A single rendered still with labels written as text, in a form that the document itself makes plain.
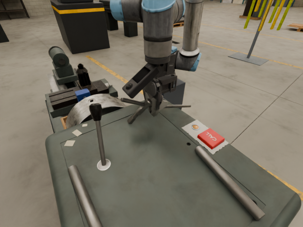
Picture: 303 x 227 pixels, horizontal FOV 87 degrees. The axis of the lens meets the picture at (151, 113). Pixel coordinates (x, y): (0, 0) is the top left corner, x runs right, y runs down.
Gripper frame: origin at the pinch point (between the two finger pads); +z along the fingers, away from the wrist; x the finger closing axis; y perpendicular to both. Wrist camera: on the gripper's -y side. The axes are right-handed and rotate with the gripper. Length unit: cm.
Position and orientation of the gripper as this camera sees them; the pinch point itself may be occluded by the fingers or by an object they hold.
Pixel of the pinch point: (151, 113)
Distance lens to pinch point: 55.9
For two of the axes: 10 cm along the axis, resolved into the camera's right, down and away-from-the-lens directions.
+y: 8.3, -3.5, 4.3
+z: 0.0, 7.8, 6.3
